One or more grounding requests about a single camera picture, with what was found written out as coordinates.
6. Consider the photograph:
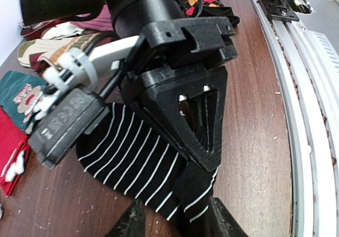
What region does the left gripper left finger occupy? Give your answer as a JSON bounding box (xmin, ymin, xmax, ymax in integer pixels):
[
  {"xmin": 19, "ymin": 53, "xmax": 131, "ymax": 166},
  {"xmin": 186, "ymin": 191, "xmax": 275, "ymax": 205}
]
[{"xmin": 105, "ymin": 202, "xmax": 146, "ymax": 237}]

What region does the red sock right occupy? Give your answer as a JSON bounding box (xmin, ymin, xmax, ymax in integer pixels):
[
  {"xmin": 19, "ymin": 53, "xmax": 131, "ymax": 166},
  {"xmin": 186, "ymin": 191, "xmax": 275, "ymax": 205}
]
[{"xmin": 1, "ymin": 111, "xmax": 30, "ymax": 197}]

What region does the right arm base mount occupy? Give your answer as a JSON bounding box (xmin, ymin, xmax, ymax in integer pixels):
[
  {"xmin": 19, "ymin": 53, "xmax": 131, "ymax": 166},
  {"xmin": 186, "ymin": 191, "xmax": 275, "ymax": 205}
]
[{"xmin": 257, "ymin": 0, "xmax": 299, "ymax": 23}]

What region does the cream short sock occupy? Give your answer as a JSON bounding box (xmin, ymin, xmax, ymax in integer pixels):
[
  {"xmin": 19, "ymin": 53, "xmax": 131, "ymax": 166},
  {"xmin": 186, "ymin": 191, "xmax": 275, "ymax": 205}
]
[{"xmin": 40, "ymin": 22, "xmax": 85, "ymax": 40}]

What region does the black white striped sock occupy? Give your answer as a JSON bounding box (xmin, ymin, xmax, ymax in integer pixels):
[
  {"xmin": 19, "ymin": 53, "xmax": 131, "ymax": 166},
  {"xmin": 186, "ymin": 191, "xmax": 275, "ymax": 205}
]
[{"xmin": 76, "ymin": 103, "xmax": 217, "ymax": 223}]

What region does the beige striped sock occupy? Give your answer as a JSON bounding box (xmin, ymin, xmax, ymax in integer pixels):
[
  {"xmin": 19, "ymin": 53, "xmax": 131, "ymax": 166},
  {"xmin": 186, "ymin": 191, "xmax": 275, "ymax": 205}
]
[{"xmin": 17, "ymin": 33, "xmax": 100, "ymax": 74}]

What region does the purple magenta sock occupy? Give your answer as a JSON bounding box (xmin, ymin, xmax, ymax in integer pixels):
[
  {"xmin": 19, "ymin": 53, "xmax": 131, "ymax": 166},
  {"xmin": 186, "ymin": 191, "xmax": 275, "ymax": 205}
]
[{"xmin": 68, "ymin": 3, "xmax": 114, "ymax": 33}]

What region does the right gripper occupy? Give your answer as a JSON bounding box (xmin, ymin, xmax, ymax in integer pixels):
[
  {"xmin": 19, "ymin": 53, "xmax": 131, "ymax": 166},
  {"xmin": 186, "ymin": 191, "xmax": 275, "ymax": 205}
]
[{"xmin": 111, "ymin": 0, "xmax": 237, "ymax": 172}]

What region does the black orange argyle sock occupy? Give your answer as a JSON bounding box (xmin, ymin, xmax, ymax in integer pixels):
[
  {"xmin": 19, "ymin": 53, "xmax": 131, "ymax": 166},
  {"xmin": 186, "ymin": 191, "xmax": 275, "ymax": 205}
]
[{"xmin": 180, "ymin": 0, "xmax": 240, "ymax": 27}]

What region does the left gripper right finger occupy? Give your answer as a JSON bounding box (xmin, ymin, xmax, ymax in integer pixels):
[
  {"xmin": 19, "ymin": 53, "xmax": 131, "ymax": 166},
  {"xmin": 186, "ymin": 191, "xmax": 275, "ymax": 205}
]
[{"xmin": 209, "ymin": 197, "xmax": 248, "ymax": 237}]

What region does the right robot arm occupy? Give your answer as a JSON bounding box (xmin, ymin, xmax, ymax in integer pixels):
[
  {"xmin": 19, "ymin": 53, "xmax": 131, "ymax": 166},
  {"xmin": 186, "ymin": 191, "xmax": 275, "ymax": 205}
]
[{"xmin": 20, "ymin": 0, "xmax": 237, "ymax": 172}]

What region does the dark green reindeer sock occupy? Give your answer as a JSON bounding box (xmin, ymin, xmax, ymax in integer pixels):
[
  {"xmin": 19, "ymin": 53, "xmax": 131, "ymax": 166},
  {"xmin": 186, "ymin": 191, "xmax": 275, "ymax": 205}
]
[{"xmin": 1, "ymin": 71, "xmax": 45, "ymax": 135}]

